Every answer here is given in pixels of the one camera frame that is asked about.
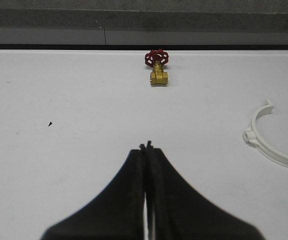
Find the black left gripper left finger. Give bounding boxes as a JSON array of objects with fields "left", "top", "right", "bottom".
[{"left": 42, "top": 145, "right": 145, "bottom": 240}]

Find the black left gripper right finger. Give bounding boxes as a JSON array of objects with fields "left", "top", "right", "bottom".
[{"left": 145, "top": 141, "right": 263, "bottom": 240}]

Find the white half-ring pipe clamp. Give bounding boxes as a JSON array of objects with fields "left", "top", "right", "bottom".
[{"left": 242, "top": 99, "right": 288, "bottom": 168}]

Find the grey stone counter ledge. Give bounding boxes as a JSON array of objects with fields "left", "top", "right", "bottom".
[{"left": 0, "top": 0, "right": 288, "bottom": 45}]

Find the brass valve with red handle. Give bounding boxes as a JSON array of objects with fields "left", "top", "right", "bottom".
[{"left": 145, "top": 49, "right": 169, "bottom": 87}]

